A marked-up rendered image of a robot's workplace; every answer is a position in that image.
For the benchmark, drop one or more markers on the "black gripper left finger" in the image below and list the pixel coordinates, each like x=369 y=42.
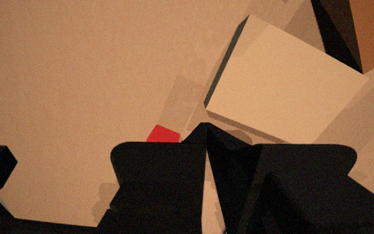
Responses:
x=165 y=162

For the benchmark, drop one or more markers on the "red square block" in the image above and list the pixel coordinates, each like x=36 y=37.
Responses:
x=161 y=134

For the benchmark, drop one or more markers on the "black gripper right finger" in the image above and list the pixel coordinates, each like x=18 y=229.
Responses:
x=239 y=169

